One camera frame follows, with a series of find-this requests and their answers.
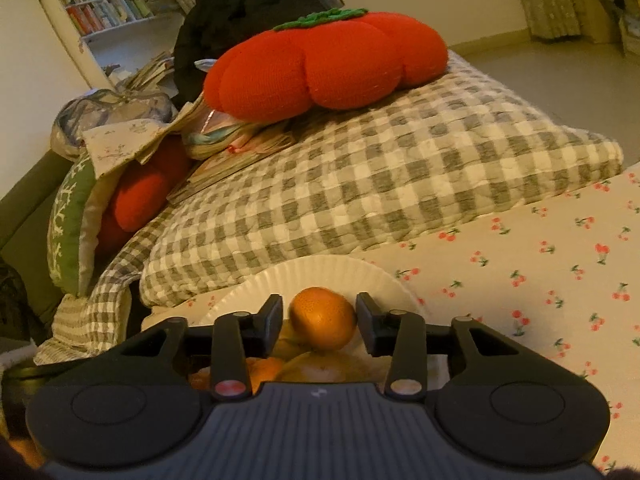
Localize white bookshelf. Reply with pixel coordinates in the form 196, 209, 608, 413
39, 0, 202, 92

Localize green checkered pillow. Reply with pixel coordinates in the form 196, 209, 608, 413
139, 50, 624, 308

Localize cardboard boxes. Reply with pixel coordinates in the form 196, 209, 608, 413
559, 0, 640, 58

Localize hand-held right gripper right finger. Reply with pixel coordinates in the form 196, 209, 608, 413
355, 292, 522, 397

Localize grey checked quilted cover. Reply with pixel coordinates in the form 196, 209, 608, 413
34, 212, 156, 367

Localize white paper plate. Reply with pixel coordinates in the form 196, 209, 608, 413
197, 254, 451, 396

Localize green snowflake pillow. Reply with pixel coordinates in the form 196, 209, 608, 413
47, 152, 119, 297

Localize cherry print sheet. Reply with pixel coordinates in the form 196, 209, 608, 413
142, 162, 640, 480

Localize plain red tomato cushion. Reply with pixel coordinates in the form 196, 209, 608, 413
99, 135, 194, 257

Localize stack of magazines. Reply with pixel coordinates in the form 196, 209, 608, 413
104, 50, 177, 92

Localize beige floral cloth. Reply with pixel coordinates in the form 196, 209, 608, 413
82, 102, 207, 179

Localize green sofa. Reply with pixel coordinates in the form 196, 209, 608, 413
0, 149, 97, 342

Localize red tomato cushion green stem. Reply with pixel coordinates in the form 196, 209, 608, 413
204, 8, 449, 120

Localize black cloth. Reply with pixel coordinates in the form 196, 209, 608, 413
174, 0, 342, 107

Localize flat stack of books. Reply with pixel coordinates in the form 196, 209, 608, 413
169, 124, 302, 207

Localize clear plastic bag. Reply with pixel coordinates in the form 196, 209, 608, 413
50, 88, 177, 162

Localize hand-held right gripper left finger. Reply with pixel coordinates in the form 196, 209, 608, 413
117, 294, 285, 401

